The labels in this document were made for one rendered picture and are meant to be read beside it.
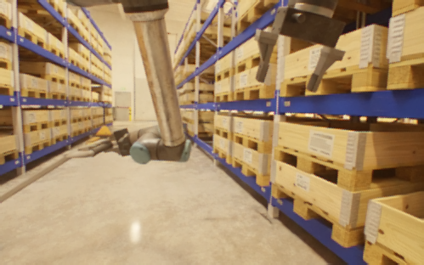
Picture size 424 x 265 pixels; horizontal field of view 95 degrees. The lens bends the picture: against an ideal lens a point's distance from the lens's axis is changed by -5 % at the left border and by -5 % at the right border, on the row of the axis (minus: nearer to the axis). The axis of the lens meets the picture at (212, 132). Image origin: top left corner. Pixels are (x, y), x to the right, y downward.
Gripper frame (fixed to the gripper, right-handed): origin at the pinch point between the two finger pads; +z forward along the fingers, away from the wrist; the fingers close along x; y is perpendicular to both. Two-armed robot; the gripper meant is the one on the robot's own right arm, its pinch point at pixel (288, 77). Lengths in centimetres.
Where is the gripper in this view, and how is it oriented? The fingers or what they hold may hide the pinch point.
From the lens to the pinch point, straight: 51.5
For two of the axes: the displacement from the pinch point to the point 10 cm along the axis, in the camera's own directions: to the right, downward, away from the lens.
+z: -2.0, 8.6, 4.8
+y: 0.9, 5.0, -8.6
